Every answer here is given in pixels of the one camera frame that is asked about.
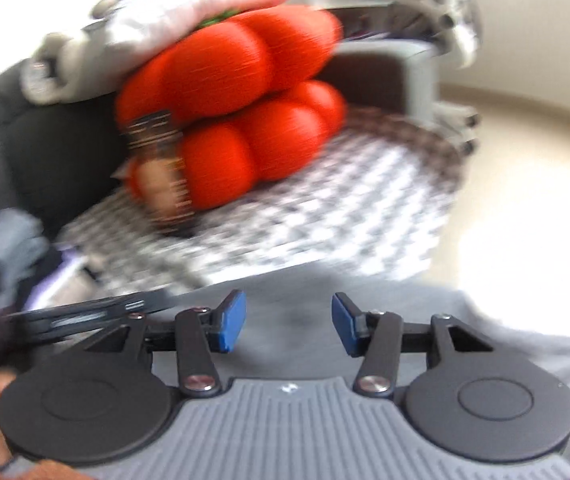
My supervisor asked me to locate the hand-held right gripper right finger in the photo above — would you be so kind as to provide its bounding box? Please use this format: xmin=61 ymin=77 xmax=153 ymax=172
xmin=331 ymin=291 xmax=495 ymax=399

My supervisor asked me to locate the orange tomato cushion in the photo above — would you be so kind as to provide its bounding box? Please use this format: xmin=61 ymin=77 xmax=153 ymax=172
xmin=115 ymin=4 xmax=348 ymax=211

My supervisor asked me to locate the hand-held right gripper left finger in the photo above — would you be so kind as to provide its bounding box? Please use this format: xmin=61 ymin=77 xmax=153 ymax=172
xmin=85 ymin=289 xmax=247 ymax=397

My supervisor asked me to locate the checked grey cushion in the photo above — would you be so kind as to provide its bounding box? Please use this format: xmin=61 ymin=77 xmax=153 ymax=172
xmin=57 ymin=107 xmax=466 ymax=301

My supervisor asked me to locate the photo card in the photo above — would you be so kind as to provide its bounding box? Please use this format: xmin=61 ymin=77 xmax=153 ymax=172
xmin=125 ymin=110 xmax=198 ymax=238

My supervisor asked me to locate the grey sweatshirt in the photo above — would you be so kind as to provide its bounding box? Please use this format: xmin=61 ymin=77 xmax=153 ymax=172
xmin=150 ymin=260 xmax=570 ymax=476

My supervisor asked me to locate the pile of folded clothes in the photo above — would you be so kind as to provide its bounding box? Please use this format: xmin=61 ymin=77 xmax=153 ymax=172
xmin=0 ymin=207 xmax=100 ymax=311

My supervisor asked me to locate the white plush toy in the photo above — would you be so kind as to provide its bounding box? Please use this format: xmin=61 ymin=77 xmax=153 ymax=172
xmin=20 ymin=30 xmax=166 ymax=106

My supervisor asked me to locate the white pillow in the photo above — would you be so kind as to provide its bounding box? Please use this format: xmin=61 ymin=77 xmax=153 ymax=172
xmin=82 ymin=0 xmax=311 ymax=51

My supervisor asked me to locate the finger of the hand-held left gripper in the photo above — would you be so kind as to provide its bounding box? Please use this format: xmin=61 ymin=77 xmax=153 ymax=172
xmin=10 ymin=286 xmax=177 ymax=334

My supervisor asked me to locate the white office chair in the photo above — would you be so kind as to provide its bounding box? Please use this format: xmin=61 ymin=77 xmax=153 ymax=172
xmin=400 ymin=0 xmax=486 ymax=151

